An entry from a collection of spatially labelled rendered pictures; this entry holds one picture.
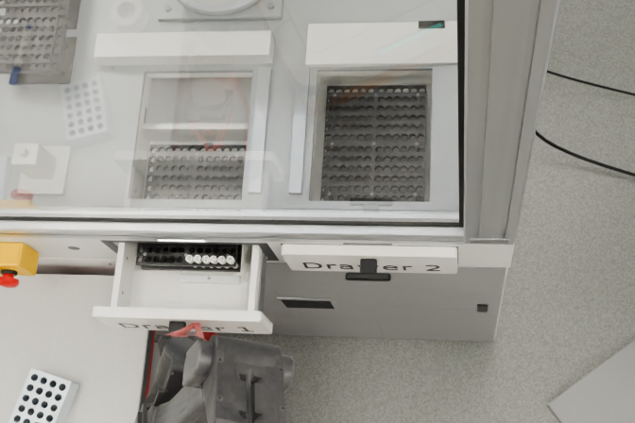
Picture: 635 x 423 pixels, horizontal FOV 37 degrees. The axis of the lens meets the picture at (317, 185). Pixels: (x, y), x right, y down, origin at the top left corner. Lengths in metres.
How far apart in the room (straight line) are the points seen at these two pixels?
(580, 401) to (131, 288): 1.18
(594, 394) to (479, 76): 1.55
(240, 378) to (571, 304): 1.57
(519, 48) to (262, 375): 0.43
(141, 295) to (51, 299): 0.22
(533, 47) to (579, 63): 1.80
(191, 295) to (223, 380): 0.70
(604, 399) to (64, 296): 1.30
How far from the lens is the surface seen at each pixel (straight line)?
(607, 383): 2.43
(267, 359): 1.04
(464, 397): 2.43
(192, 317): 1.58
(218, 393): 0.99
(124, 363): 1.78
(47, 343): 1.84
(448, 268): 1.61
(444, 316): 2.09
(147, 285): 1.71
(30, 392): 1.80
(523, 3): 0.84
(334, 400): 2.45
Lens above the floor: 2.42
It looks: 69 degrees down
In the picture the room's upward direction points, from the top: 23 degrees counter-clockwise
